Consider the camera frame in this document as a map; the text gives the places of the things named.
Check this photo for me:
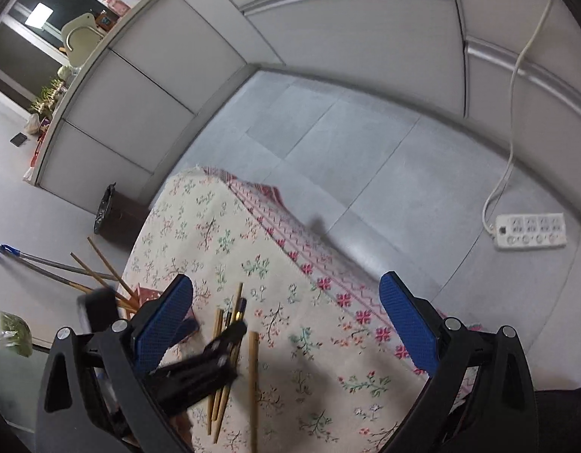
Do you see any green cutting board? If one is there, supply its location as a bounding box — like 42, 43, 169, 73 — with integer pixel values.
60, 12, 106, 69

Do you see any white power cable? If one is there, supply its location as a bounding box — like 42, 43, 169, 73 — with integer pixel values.
481, 0, 556, 237

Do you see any black chopstick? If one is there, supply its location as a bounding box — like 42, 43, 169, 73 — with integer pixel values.
211, 297, 246, 430

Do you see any mop with blue clip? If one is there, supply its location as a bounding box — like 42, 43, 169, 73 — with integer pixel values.
0, 243, 115, 293

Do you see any wooden chopstick in basket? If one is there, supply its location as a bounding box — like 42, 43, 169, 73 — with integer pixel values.
71, 253, 138, 313
87, 237, 139, 307

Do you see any floral tablecloth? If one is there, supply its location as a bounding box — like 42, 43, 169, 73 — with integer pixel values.
124, 168, 427, 452

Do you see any white power strip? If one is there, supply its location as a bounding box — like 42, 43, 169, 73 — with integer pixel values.
494, 213, 568, 251

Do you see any pink plastic utensil basket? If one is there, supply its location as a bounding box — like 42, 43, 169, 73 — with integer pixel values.
132, 284, 200, 341

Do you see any dark brown trash bin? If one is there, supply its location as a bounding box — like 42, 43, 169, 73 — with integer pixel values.
93, 183, 149, 251

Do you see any bag of green vegetables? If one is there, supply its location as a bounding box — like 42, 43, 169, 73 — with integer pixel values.
0, 311, 33, 358

